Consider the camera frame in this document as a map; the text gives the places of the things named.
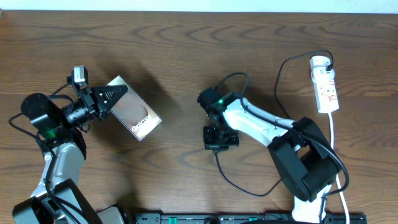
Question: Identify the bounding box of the Galaxy smartphone with bronze screen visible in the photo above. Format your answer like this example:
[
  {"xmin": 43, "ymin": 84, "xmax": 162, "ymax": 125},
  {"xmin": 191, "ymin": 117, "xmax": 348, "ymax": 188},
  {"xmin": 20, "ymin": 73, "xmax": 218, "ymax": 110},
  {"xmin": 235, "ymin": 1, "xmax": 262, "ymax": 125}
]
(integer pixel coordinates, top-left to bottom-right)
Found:
[{"xmin": 108, "ymin": 75, "xmax": 162, "ymax": 141}]

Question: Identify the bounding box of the black USB charging cable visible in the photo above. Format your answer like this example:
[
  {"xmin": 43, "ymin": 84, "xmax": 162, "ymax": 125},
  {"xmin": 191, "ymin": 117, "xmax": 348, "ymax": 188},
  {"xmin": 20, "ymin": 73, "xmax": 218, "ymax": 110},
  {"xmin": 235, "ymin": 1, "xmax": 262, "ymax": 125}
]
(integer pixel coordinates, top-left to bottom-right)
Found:
[{"xmin": 214, "ymin": 50, "xmax": 335, "ymax": 198}]

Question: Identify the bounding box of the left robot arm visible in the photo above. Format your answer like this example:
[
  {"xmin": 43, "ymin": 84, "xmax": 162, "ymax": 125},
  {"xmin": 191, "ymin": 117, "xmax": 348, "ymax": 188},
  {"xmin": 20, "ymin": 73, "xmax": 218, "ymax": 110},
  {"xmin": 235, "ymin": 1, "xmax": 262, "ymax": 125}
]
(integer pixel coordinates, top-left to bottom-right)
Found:
[{"xmin": 12, "ymin": 85, "xmax": 134, "ymax": 223}]

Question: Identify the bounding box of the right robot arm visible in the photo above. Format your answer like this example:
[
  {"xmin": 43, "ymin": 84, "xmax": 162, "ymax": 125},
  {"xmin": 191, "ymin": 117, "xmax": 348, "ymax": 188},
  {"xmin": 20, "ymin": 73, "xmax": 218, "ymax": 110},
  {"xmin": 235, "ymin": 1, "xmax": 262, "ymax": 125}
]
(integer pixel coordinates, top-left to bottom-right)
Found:
[{"xmin": 197, "ymin": 88, "xmax": 344, "ymax": 223}]

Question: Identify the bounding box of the white USB charger plug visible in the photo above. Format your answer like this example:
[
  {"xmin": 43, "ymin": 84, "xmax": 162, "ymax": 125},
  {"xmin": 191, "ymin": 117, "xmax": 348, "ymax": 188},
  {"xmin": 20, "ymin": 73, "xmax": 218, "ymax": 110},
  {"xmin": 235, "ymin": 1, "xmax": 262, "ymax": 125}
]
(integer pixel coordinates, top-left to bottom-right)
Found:
[{"xmin": 310, "ymin": 55, "xmax": 335, "ymax": 83}]

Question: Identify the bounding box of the white power strip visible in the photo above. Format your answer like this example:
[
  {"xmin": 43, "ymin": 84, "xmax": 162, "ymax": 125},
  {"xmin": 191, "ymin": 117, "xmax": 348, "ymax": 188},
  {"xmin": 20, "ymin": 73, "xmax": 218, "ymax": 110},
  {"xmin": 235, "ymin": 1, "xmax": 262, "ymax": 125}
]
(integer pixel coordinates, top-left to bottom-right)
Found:
[{"xmin": 313, "ymin": 79, "xmax": 339, "ymax": 114}]

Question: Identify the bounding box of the black left camera cable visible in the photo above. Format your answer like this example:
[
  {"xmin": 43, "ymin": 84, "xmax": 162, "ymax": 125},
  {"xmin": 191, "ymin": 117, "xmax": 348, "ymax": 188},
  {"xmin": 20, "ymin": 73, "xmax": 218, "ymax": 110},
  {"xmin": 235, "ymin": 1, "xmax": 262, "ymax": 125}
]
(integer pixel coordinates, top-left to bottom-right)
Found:
[{"xmin": 8, "ymin": 82, "xmax": 85, "ymax": 224}]

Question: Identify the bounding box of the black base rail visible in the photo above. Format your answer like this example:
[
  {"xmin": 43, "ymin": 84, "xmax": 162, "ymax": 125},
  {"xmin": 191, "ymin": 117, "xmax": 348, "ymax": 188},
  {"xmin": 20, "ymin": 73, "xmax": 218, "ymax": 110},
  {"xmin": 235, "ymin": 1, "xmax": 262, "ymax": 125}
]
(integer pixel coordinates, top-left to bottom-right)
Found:
[{"xmin": 130, "ymin": 212, "xmax": 368, "ymax": 224}]

